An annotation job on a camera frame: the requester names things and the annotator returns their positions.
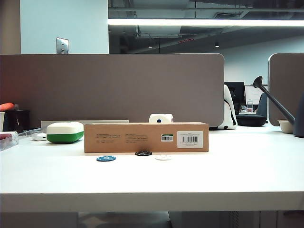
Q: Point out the clear plastic chip tray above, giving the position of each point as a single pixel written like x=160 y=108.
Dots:
x=9 y=143

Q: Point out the narrow grey desk divider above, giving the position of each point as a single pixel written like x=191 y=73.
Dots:
x=285 y=80

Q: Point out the green and white mahjong block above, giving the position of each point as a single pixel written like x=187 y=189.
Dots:
x=64 y=133

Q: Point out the wide grey desk divider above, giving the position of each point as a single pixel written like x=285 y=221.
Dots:
x=118 y=88

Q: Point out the black container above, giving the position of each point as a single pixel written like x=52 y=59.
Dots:
x=19 y=121

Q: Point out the red poker chip stack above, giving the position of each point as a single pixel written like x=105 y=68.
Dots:
x=5 y=136

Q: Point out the orange object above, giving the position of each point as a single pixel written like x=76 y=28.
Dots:
x=7 y=107

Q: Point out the metal wall outlet plate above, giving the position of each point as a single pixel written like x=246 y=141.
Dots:
x=62 y=45

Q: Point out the brown cardboard box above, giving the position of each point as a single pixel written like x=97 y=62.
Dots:
x=133 y=140

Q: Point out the teal office chair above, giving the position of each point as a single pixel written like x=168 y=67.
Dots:
x=262 y=105

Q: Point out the white 5 poker chip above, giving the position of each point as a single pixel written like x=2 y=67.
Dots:
x=163 y=157

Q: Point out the white cup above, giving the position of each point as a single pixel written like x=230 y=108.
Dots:
x=2 y=121

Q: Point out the black 100 poker chip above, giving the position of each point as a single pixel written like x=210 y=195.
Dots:
x=143 y=153

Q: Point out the blue 50 poker chip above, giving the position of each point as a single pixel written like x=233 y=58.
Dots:
x=106 y=158

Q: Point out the black computer monitor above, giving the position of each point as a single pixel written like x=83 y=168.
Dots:
x=237 y=92

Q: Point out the dark grey watering can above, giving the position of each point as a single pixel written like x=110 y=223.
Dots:
x=299 y=121

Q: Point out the clear plastic strip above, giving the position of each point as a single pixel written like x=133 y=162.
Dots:
x=29 y=132

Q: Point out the large white dice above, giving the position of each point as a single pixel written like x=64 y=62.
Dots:
x=164 y=118

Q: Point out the ceiling light strip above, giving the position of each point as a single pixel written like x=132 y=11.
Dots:
x=202 y=22

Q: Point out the lit white computer monitor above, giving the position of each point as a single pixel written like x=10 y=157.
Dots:
x=253 y=95

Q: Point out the clear water bottle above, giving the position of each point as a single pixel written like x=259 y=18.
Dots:
x=249 y=107

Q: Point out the white paper bowl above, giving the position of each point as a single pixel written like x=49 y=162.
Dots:
x=286 y=127

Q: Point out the small white case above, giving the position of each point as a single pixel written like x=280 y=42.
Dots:
x=39 y=136

